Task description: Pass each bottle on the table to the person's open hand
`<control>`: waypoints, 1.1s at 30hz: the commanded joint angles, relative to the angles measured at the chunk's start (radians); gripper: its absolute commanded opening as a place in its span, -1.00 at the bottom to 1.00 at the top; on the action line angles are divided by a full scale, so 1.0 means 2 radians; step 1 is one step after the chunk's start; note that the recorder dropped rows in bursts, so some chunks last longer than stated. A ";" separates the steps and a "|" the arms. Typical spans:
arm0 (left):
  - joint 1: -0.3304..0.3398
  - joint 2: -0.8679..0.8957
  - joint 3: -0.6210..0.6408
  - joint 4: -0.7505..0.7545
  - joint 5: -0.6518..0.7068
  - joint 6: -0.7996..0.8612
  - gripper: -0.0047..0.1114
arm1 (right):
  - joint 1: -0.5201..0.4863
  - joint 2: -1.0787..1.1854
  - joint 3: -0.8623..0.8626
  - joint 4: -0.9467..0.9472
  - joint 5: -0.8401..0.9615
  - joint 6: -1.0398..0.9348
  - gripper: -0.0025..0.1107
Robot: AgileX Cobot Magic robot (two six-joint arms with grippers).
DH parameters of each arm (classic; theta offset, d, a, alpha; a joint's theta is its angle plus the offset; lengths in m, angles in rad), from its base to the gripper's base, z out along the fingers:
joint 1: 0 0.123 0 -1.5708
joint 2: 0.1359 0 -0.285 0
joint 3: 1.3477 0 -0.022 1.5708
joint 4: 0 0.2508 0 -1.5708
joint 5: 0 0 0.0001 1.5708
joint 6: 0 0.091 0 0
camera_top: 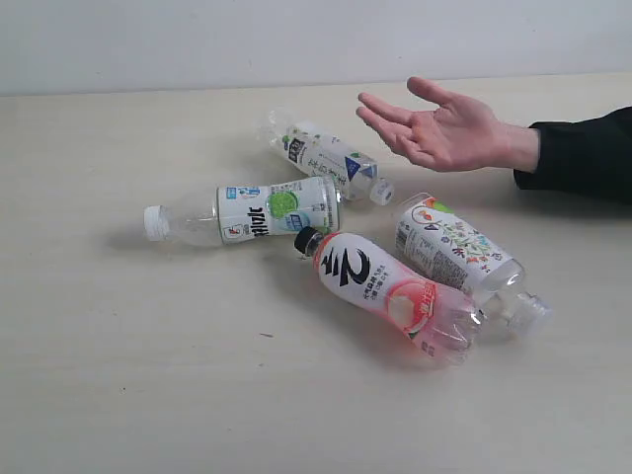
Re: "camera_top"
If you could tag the clear bottle lime label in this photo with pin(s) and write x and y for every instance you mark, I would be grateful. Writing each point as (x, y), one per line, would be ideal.
(230, 215)

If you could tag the pink peach bottle black cap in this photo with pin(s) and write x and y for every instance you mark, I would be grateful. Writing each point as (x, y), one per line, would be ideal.
(441, 321)

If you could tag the clear bottle floral label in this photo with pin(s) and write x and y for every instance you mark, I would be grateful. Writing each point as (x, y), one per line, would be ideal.
(444, 247)

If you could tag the clear bottle blue white label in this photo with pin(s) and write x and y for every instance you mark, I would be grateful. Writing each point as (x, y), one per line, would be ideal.
(317, 152)

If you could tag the person's open bare hand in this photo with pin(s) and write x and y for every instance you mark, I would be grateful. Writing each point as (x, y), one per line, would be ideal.
(462, 134)

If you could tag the forearm in black sleeve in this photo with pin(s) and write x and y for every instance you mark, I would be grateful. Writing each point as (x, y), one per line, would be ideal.
(589, 158)

